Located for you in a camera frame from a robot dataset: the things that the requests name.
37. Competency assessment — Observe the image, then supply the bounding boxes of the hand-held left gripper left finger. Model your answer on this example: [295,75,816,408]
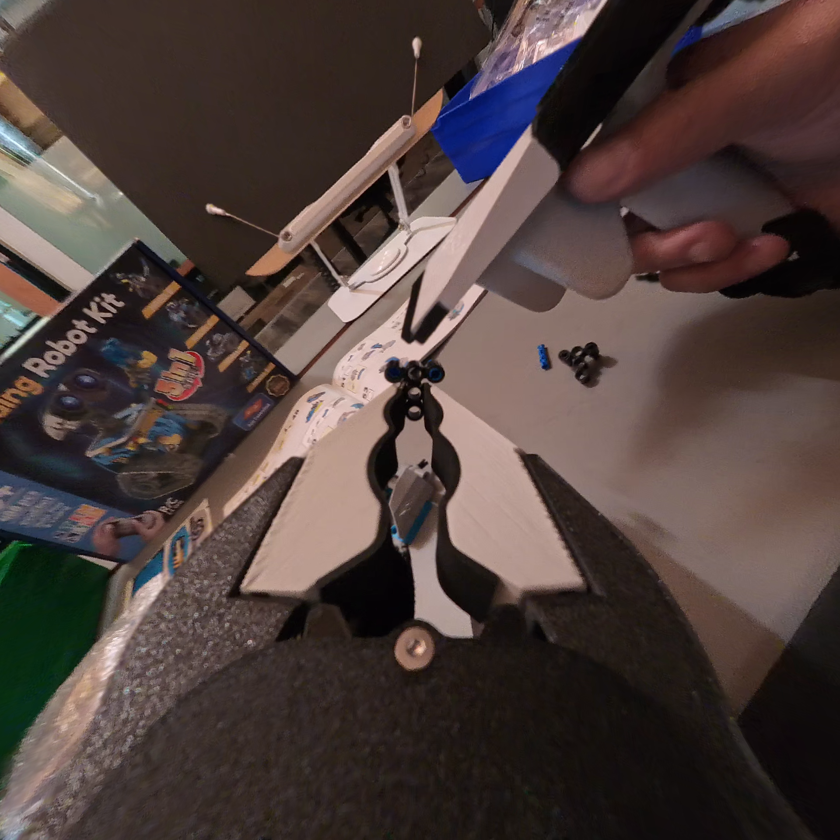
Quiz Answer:
[239,384,404,601]

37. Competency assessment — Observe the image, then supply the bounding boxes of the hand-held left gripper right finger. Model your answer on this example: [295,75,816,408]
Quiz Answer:
[422,384,588,624]

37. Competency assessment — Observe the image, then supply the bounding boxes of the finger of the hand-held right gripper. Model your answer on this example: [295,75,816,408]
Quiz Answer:
[400,126,562,345]

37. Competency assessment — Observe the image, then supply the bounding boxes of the black T-shaped beam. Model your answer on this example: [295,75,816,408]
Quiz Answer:
[558,340,602,387]
[384,357,447,421]

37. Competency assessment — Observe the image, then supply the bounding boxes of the white desk lamp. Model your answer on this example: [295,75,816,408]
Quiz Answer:
[205,36,460,324]

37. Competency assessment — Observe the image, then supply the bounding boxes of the person's right hand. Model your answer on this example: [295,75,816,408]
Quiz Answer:
[564,0,840,294]

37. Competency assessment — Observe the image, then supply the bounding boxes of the crumpled clear plastic bag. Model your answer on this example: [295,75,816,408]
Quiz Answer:
[476,0,608,93]

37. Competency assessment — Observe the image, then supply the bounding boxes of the blue plastic bin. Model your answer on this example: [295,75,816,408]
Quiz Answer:
[431,23,703,185]

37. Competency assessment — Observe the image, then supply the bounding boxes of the blue and grey toy assembly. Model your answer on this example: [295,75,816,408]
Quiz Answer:
[387,461,442,549]

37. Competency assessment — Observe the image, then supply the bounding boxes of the open instruction booklet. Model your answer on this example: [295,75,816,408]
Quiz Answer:
[223,289,487,519]

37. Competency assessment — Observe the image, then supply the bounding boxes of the dark blue robot kit box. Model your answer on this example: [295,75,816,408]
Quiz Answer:
[0,239,301,565]

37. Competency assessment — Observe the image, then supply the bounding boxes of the wooden tabletop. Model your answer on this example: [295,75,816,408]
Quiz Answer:
[245,88,447,278]

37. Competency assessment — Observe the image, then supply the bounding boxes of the dark partition panel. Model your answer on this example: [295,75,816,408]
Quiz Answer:
[0,0,496,293]

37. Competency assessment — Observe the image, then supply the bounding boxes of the silvery bubble wrap bag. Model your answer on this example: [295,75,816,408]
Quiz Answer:
[0,577,172,808]

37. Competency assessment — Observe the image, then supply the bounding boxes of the black perforated panel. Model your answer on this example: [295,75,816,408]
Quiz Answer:
[738,577,840,840]

